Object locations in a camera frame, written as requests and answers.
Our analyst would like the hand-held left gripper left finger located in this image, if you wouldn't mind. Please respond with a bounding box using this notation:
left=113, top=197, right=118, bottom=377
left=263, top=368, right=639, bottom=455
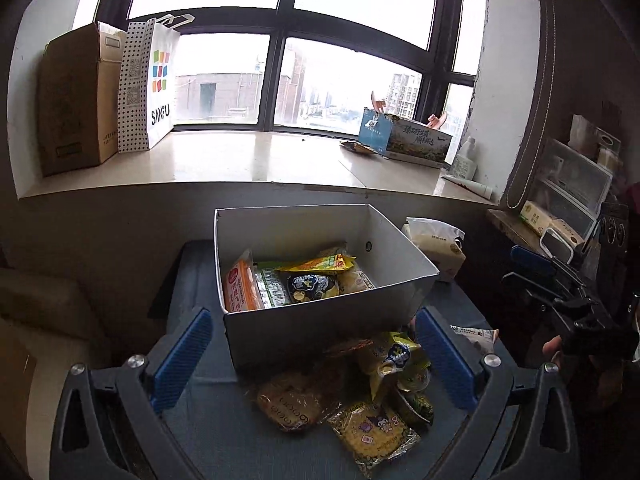
left=50, top=306, right=216, bottom=480

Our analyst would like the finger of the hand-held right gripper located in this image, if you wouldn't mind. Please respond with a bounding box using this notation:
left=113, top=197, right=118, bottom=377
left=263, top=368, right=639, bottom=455
left=501, top=271, right=591, bottom=313
left=509, top=245, right=576, bottom=283

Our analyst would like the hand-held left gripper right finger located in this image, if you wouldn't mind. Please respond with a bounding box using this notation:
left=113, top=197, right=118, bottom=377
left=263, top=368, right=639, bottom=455
left=414, top=306, right=582, bottom=480

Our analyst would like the yellow and blue snack packet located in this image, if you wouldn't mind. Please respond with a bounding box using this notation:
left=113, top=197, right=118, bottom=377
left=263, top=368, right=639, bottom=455
left=356, top=331, right=434, bottom=402

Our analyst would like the small green snack packet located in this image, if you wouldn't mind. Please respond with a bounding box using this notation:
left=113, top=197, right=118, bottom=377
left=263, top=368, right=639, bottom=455
left=394, top=384, right=435, bottom=429

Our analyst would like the brown orange snack packet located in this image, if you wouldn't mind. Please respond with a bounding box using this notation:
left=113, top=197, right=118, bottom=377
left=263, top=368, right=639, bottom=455
left=324, top=337, right=376, bottom=362

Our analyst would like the yellow cartoon biscuit packet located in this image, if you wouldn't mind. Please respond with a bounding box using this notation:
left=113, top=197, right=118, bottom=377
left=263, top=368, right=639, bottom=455
left=327, top=400, right=422, bottom=479

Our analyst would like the round brown bread packet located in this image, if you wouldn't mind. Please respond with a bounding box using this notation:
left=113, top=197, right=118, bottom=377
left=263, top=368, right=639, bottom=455
left=256, top=367, right=347, bottom=433

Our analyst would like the grey cardboard box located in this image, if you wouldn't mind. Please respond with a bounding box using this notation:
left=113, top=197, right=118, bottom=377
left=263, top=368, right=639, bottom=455
left=214, top=203, right=441, bottom=376

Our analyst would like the person's right hand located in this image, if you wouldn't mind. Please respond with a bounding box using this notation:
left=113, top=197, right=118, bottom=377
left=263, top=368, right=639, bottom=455
left=542, top=336, right=565, bottom=368

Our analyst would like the white framed mirror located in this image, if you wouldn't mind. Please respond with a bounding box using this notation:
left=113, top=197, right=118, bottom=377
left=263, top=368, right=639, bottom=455
left=540, top=227, right=586, bottom=264

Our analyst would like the white printed packet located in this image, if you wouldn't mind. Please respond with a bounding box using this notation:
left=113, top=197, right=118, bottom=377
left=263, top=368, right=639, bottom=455
left=447, top=326, right=501, bottom=359

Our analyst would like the green and white box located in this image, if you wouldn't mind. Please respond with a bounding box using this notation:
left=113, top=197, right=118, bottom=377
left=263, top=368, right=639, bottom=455
left=519, top=200, right=564, bottom=237

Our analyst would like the clear plastic drawer unit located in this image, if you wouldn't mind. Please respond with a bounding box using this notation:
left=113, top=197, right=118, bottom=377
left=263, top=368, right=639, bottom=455
left=527, top=137, right=614, bottom=242

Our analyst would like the white plastic bag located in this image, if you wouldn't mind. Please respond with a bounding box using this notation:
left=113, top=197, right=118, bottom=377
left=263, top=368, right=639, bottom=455
left=402, top=216, right=467, bottom=284

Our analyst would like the white tube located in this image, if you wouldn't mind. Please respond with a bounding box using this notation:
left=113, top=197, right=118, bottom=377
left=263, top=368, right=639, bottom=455
left=440, top=174, right=494, bottom=200

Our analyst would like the pale yellow snack packet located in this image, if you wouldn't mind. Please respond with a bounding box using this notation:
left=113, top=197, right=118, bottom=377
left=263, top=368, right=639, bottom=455
left=337, top=267, right=377, bottom=296

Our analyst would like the white plastic bottle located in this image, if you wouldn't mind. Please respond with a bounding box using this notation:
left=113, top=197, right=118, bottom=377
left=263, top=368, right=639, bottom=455
left=450, top=136, right=479, bottom=181

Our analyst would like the brown paper box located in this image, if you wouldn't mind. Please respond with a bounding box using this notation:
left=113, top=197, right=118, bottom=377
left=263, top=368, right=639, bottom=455
left=569, top=114, right=624, bottom=172

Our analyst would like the dark round snack packet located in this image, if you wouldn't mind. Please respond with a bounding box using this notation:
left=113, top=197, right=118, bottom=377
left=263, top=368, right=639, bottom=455
left=286, top=272, right=342, bottom=305

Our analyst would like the long yellow snack packet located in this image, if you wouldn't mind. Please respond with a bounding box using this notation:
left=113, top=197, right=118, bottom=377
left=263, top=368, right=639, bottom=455
left=274, top=254, right=359, bottom=274

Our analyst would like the dark leather chair back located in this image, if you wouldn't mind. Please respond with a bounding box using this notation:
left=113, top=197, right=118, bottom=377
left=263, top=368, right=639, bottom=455
left=501, top=0, right=640, bottom=211

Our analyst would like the blue printed carton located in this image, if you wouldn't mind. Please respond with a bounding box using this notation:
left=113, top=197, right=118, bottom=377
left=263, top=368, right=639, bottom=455
left=357, top=107, right=454, bottom=167

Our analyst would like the crumpled orange wrapper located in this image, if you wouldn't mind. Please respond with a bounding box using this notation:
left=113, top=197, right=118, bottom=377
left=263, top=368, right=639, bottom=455
left=340, top=140, right=382, bottom=157

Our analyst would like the white dotted shopping bag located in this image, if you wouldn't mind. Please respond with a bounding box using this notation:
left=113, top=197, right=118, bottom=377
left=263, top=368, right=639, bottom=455
left=117, top=11, right=194, bottom=154

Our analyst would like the brown cardboard carton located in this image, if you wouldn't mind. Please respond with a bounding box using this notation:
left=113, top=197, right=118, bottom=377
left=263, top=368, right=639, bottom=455
left=37, top=21, right=128, bottom=178

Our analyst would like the black window frame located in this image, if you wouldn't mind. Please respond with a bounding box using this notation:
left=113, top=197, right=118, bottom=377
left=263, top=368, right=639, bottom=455
left=94, top=0, right=490, bottom=137

